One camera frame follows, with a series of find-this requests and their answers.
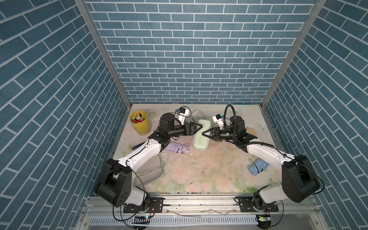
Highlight beige umbrella case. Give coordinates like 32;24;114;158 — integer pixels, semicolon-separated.
246;127;257;136

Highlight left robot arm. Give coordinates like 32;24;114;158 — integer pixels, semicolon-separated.
95;113;203;210

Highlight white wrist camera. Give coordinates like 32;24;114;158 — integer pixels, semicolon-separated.
212;114;225;129
176;106;191;125

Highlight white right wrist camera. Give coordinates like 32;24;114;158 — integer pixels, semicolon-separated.
212;114;225;129

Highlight blue umbrella case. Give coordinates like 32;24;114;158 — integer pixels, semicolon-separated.
191;110;206;123

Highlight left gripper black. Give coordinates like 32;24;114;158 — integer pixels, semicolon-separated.
166;123;201;139

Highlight clear tape roll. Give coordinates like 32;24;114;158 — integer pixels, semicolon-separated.
146;108;161;120

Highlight mint green umbrella case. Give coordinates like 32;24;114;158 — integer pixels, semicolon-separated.
192;119;211;151

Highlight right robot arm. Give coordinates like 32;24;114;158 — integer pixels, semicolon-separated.
202;116;321;209

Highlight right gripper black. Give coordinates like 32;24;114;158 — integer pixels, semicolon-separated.
203;127;237;142

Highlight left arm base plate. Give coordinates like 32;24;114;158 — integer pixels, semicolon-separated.
123;197;164;214

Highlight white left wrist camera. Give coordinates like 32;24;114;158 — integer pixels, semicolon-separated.
176;106;191;125

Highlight yellow cup with markers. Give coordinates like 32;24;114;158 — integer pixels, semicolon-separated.
129;110;151;135

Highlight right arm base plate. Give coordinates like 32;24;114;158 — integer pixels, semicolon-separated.
234;196;279;212

